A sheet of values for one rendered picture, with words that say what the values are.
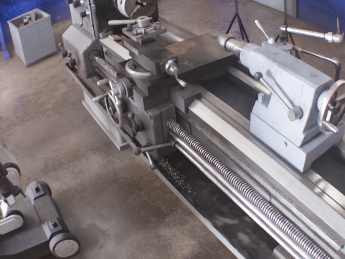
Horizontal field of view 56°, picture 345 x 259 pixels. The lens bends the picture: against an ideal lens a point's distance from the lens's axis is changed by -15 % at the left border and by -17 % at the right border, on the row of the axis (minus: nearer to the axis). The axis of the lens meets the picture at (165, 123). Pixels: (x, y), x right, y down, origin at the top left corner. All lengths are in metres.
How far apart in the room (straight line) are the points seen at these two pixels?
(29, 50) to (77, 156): 2.00
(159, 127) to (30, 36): 2.93
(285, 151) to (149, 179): 1.36
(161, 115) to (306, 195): 0.86
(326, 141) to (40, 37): 3.74
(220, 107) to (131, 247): 1.01
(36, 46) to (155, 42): 2.86
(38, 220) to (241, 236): 1.25
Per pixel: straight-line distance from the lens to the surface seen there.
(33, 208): 2.41
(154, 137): 1.88
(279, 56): 1.51
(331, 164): 1.67
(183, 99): 1.74
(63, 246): 2.21
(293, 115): 1.35
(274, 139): 1.48
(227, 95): 2.03
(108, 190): 2.59
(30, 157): 3.09
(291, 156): 1.44
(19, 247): 2.25
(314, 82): 1.36
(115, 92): 1.86
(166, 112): 1.83
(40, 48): 4.59
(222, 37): 1.73
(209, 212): 1.85
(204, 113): 1.71
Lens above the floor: 1.83
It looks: 37 degrees down
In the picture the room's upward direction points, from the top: 7 degrees counter-clockwise
